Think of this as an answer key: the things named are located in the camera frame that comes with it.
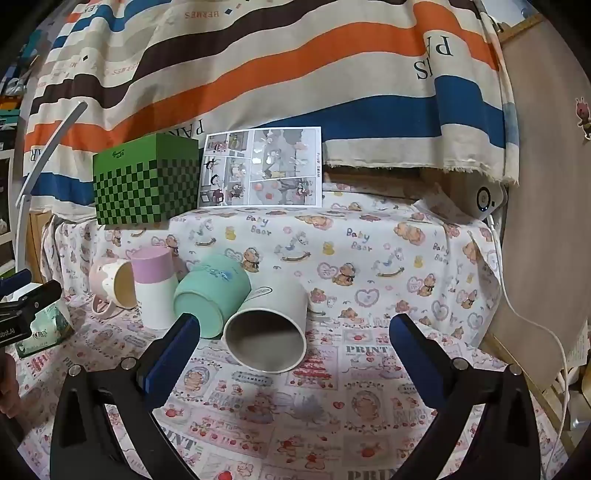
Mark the striped cloth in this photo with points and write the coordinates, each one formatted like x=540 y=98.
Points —
x=277 y=60

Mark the pink mug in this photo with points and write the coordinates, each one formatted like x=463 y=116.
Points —
x=104 y=281

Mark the person's left hand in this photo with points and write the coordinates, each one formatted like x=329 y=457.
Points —
x=6 y=385

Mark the green checkered box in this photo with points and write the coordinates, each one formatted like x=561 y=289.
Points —
x=143 y=184

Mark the green tissue pack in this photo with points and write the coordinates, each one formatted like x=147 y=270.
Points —
x=48 y=327

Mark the cartoon sticker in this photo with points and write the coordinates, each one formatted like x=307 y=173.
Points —
x=582 y=117

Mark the pink and white cup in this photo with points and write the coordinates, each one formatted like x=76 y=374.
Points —
x=154 y=286

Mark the teal cup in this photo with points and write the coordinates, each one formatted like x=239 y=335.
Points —
x=212 y=290

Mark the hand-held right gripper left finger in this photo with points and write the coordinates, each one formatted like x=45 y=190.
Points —
x=171 y=357

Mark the printed blanket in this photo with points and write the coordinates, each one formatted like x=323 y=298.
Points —
x=351 y=258

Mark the comic print card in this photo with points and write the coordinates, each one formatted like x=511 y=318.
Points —
x=263 y=166

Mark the grey beige cup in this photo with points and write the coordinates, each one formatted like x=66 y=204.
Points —
x=277 y=304

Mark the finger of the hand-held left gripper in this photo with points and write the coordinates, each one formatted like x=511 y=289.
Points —
x=41 y=295
x=14 y=282

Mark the wooden board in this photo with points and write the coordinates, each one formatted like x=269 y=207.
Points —
x=540 y=194

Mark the white device with round light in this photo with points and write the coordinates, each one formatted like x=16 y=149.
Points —
x=485 y=198

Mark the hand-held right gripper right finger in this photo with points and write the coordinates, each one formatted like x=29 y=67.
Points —
x=415 y=355

